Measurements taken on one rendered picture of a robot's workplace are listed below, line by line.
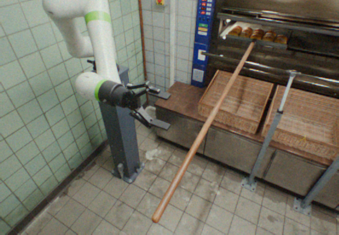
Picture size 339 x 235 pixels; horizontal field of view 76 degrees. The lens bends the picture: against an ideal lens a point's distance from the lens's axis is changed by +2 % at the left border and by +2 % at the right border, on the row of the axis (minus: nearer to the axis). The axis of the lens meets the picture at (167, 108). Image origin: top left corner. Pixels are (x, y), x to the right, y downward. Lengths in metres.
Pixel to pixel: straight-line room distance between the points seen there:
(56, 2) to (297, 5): 1.66
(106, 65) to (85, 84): 0.18
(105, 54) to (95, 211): 1.59
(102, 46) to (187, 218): 1.64
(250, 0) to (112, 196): 2.14
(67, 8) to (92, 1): 0.12
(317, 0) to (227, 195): 1.78
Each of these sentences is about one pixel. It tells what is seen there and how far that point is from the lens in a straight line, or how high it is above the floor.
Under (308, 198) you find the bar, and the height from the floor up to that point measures 0.17.
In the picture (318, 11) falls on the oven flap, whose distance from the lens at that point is 2.07.
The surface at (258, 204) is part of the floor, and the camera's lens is 2.35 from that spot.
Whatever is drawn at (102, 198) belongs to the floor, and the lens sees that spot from 2.30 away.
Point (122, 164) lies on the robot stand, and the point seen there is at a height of 0.22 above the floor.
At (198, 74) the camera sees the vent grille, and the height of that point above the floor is 0.74.
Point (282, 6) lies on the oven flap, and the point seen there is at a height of 1.51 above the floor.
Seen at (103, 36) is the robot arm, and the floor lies 1.60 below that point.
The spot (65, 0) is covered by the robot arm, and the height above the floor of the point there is 1.73.
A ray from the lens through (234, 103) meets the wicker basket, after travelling 2.34.
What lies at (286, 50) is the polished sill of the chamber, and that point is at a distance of 2.17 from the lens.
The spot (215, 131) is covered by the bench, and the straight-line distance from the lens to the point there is 2.10.
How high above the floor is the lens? 1.96
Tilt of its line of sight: 39 degrees down
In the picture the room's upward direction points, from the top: straight up
